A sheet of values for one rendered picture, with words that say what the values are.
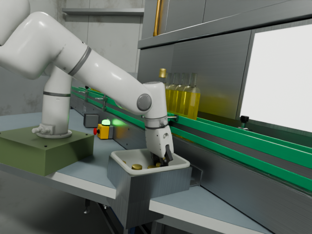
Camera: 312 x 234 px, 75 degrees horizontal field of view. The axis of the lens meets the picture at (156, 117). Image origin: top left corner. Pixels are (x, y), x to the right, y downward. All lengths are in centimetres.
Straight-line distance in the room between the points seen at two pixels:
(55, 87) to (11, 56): 34
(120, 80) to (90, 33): 441
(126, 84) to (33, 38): 21
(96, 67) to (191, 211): 45
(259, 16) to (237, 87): 26
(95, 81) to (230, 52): 59
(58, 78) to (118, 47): 370
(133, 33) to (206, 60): 347
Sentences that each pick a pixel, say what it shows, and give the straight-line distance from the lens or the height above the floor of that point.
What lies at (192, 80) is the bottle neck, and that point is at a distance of 84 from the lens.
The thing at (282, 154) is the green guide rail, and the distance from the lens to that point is 59.
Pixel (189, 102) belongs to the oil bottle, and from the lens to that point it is 82.
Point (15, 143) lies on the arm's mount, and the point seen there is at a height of 83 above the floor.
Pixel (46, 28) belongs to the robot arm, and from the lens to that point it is 50.
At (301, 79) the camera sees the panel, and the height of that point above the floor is 115.
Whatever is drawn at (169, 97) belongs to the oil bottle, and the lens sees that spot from 92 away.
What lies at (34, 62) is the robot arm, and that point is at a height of 109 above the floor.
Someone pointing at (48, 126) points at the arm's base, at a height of 88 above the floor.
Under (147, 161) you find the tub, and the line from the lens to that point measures 77.
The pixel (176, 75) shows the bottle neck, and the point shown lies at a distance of 93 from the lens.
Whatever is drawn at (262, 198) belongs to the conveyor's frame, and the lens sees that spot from 62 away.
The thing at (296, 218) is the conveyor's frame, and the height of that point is 82.
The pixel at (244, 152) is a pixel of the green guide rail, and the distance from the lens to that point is 65.
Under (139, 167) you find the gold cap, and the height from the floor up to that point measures 81.
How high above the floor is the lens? 107
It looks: 8 degrees down
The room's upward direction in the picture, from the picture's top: 7 degrees clockwise
